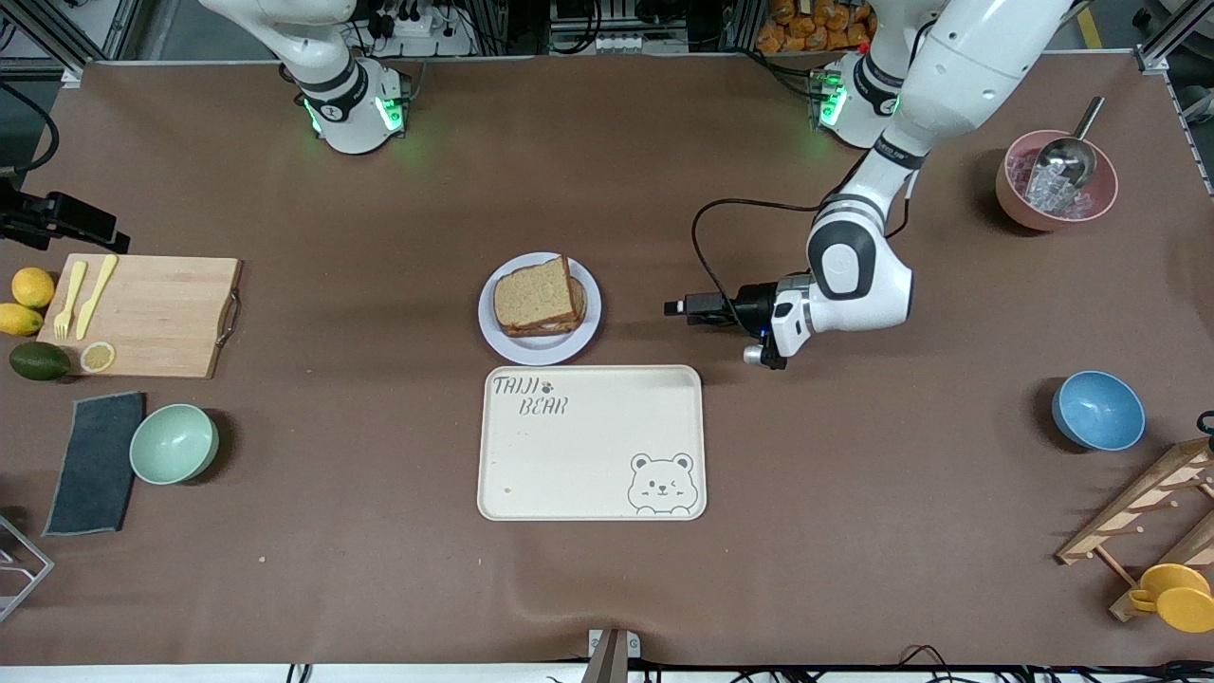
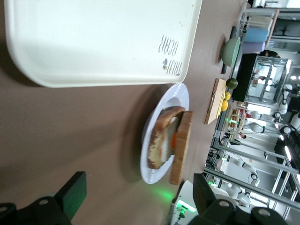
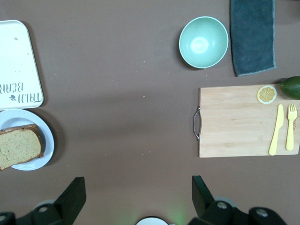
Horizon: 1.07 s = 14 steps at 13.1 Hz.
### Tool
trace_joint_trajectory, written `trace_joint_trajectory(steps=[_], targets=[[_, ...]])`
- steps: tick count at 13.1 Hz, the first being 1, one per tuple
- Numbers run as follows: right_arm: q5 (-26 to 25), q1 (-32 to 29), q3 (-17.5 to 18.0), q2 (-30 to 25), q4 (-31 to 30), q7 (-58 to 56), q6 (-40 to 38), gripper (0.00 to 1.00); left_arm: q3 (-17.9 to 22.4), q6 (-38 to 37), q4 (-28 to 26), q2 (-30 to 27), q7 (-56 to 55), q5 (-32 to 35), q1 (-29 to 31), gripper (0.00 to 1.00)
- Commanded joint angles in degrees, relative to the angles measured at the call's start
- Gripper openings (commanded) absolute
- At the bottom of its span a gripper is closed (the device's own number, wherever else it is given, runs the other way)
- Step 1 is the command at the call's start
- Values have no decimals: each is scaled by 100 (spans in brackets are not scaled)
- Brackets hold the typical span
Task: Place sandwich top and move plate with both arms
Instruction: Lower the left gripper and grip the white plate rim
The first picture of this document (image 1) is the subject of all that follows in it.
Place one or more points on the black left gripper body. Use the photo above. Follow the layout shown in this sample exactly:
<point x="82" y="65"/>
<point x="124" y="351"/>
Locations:
<point x="753" y="305"/>

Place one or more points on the toast with fried egg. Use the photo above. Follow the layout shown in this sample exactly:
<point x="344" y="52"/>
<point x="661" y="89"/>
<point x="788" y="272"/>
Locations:
<point x="579" y="304"/>

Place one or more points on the plain brown bread slice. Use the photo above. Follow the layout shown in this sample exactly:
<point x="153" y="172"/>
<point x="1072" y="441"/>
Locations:
<point x="536" y="296"/>

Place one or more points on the round white plate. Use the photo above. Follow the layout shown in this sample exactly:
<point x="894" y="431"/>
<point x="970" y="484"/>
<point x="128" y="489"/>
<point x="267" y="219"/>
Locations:
<point x="541" y="353"/>

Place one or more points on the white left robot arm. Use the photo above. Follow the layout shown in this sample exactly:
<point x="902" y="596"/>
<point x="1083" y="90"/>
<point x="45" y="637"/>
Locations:
<point x="854" y="285"/>

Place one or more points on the yellow plastic fork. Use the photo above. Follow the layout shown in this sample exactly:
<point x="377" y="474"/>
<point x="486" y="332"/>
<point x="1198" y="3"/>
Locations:
<point x="74" y="285"/>

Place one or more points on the yellow lemon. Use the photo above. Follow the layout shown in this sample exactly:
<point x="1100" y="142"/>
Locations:
<point x="19" y="320"/>
<point x="35" y="287"/>

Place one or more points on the yellow plastic knife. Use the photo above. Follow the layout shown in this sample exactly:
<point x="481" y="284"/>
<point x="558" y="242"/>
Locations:
<point x="95" y="299"/>

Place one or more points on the wooden cutting board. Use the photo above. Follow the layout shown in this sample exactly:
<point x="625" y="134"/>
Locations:
<point x="161" y="323"/>

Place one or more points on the lemon slice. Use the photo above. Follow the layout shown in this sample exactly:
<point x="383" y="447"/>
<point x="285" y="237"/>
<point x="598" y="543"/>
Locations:
<point x="98" y="358"/>

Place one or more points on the green avocado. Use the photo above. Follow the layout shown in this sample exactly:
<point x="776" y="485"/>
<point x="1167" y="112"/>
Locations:
<point x="40" y="361"/>

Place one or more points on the cream bear print tray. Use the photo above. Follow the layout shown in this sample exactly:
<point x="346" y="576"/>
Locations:
<point x="588" y="455"/>

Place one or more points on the mint green bowl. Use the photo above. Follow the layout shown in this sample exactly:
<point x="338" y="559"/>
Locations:
<point x="174" y="444"/>

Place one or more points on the dark grey cloth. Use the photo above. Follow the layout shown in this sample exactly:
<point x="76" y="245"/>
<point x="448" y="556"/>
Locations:
<point x="95" y="465"/>

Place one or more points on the small white power strip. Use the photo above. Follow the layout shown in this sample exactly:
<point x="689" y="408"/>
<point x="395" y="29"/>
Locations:
<point x="626" y="43"/>

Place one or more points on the pink bowl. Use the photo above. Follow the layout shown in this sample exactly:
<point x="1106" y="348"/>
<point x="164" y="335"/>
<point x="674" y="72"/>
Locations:
<point x="1007" y="194"/>

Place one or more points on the bag of orange buns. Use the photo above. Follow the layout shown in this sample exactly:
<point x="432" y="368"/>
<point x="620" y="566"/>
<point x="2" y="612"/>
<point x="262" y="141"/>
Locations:
<point x="816" y="24"/>

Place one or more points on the clear ice cubes pile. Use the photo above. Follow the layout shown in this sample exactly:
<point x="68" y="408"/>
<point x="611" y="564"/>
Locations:
<point x="1057" y="199"/>

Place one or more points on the metal scoop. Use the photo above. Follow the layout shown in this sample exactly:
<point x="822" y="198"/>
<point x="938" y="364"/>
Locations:
<point x="1067" y="156"/>

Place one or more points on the blue bowl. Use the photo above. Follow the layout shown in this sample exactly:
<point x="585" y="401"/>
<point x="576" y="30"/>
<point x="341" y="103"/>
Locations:
<point x="1098" y="411"/>

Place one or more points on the white power strip with plugs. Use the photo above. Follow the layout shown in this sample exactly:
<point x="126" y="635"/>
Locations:
<point x="417" y="28"/>

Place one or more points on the wooden cup rack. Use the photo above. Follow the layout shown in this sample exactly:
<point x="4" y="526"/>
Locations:
<point x="1138" y="503"/>

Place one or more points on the yellow plastic cup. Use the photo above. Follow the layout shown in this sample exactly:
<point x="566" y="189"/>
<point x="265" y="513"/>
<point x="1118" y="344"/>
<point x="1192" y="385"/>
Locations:
<point x="1184" y="609"/>

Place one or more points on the aluminium frame profile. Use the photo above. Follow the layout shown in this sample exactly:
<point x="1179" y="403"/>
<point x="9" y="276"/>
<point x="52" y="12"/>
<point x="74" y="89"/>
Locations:
<point x="74" y="76"/>
<point x="1152" y="63"/>

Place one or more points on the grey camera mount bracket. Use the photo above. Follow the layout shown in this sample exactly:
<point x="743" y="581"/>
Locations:
<point x="612" y="655"/>

